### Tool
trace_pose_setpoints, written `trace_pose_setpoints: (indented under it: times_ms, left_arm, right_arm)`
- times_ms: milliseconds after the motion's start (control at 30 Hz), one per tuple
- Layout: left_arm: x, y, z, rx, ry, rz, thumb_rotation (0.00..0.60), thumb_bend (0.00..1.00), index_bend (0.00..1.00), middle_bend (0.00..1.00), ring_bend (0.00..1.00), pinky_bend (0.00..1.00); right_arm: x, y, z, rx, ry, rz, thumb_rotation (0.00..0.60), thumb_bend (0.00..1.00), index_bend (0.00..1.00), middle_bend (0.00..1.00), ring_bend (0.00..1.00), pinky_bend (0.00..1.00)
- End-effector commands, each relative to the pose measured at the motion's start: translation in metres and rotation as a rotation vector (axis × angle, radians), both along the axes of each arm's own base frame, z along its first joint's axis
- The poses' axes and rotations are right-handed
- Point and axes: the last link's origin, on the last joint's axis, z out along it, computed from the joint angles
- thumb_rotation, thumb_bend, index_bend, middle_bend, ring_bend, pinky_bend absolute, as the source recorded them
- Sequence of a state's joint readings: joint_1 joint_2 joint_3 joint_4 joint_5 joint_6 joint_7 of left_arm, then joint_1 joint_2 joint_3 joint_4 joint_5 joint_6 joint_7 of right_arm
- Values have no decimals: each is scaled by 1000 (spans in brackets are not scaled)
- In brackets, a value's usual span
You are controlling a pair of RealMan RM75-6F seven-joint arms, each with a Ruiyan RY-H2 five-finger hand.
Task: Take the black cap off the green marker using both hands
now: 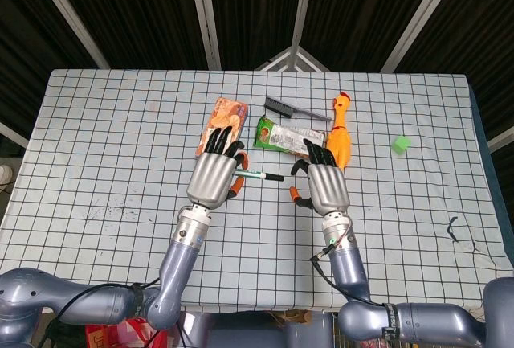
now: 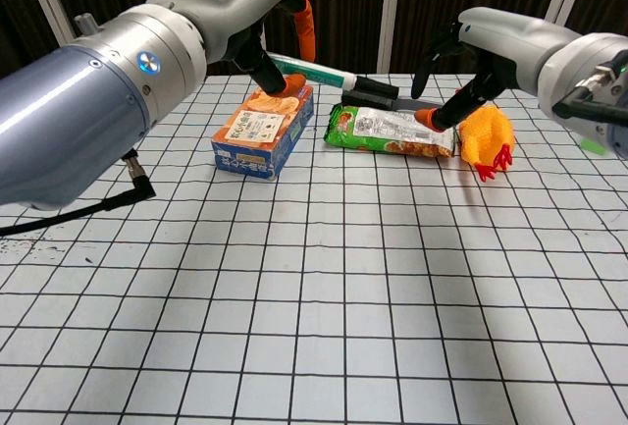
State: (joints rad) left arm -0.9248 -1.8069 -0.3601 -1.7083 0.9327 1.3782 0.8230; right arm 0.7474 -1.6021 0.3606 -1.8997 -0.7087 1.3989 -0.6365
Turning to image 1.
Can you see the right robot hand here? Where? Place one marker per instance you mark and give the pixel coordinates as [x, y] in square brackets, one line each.
[327, 187]

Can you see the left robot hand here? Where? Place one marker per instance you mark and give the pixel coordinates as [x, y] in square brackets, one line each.
[210, 179]

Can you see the white green marker body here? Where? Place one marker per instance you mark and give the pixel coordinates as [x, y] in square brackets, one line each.
[251, 174]

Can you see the black marker cap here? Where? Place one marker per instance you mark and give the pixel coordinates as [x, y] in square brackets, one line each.
[274, 177]

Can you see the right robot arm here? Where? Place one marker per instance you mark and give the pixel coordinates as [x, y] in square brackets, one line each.
[425, 324]

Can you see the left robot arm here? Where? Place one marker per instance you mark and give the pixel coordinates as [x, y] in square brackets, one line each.
[96, 304]

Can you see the yellow rubber chicken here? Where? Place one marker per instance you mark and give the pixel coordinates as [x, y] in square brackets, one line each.
[339, 131]

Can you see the green snack packet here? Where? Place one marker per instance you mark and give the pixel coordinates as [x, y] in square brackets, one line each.
[281, 137]

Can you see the orange biscuit box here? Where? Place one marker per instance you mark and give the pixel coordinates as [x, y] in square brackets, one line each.
[229, 113]

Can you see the green cube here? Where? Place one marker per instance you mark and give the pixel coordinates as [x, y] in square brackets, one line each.
[399, 145]

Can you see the grey comb brush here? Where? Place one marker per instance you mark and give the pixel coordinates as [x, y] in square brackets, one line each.
[277, 105]

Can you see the white checkered tablecloth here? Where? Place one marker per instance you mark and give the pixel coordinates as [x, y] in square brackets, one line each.
[120, 131]

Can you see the blue grey chair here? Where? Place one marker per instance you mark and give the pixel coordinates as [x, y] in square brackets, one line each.
[249, 334]

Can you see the red plastic bag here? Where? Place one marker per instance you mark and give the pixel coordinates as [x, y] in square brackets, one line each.
[116, 334]

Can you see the black bag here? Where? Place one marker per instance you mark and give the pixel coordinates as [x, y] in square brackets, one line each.
[66, 336]

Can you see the white triangular frame brace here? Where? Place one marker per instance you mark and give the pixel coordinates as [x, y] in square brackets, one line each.
[293, 56]

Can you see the white metal frame post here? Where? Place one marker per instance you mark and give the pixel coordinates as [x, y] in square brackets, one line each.
[303, 2]
[205, 14]
[425, 14]
[68, 14]

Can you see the white metal frame bar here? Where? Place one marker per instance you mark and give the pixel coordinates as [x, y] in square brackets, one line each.
[502, 139]
[14, 135]

